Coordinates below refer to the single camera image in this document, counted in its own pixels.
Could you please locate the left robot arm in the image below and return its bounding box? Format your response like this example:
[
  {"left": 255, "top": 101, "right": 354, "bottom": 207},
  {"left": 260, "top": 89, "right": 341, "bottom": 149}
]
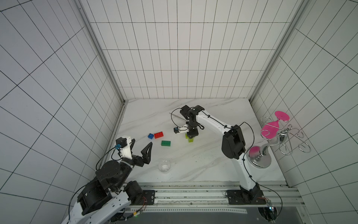
[{"left": 63, "top": 136, "right": 155, "bottom": 224}]

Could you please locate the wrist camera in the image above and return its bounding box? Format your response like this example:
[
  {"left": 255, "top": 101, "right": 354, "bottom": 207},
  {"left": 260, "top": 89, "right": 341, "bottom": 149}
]
[
  {"left": 173, "top": 126, "right": 189, "bottom": 133},
  {"left": 115, "top": 135, "right": 132, "bottom": 160}
]

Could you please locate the pink wine glass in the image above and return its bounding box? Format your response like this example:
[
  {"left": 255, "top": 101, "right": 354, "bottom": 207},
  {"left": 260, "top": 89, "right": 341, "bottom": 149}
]
[
  {"left": 275, "top": 111, "right": 290, "bottom": 122},
  {"left": 261, "top": 120, "right": 280, "bottom": 140}
]

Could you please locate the pink wine glass upper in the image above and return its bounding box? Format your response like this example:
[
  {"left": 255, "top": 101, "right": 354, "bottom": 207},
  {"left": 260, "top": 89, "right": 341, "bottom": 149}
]
[{"left": 275, "top": 111, "right": 290, "bottom": 122}]

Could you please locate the clear glass cup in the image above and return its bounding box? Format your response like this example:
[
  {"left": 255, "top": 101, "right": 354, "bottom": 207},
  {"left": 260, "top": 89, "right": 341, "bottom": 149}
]
[{"left": 158, "top": 159, "right": 171, "bottom": 173}]

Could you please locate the aluminium mounting rail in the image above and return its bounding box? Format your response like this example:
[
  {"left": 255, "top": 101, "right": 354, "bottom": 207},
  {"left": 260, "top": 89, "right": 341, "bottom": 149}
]
[{"left": 140, "top": 182, "right": 304, "bottom": 214}]

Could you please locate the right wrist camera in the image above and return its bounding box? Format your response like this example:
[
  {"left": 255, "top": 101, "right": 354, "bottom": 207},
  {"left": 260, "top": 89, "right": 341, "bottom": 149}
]
[{"left": 173, "top": 126, "right": 189, "bottom": 133}]

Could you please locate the pink wine glass lower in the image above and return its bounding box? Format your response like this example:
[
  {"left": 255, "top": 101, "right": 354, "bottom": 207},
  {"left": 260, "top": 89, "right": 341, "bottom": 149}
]
[{"left": 261, "top": 120, "right": 280, "bottom": 140}]

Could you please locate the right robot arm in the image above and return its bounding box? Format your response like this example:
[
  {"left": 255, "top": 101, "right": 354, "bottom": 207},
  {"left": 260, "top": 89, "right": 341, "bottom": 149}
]
[{"left": 174, "top": 105, "right": 260, "bottom": 203}]

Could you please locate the chrome glass holder stand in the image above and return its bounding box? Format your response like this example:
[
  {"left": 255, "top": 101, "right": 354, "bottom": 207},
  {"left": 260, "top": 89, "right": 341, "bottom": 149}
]
[{"left": 248, "top": 117, "right": 311, "bottom": 169}]

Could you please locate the metal fork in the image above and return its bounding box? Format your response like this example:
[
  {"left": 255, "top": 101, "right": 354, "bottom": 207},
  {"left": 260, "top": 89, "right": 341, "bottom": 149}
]
[{"left": 169, "top": 113, "right": 186, "bottom": 121}]

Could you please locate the dark green lego brick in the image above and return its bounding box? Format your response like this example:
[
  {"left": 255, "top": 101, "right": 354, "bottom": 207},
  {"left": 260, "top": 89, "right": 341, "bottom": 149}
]
[{"left": 161, "top": 141, "right": 171, "bottom": 147}]

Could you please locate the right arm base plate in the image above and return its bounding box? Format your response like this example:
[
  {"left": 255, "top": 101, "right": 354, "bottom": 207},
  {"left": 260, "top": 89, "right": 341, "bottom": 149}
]
[{"left": 225, "top": 190, "right": 267, "bottom": 205}]

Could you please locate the red lego brick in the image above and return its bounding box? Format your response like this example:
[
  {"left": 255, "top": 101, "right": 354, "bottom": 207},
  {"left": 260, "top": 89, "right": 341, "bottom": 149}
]
[{"left": 154, "top": 132, "right": 164, "bottom": 139}]

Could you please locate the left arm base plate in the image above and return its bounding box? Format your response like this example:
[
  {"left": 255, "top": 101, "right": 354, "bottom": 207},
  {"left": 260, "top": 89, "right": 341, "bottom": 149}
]
[{"left": 136, "top": 190, "right": 156, "bottom": 205}]

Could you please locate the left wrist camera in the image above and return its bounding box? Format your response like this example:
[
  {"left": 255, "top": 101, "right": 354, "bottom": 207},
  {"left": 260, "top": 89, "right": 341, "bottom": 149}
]
[{"left": 115, "top": 135, "right": 132, "bottom": 160}]

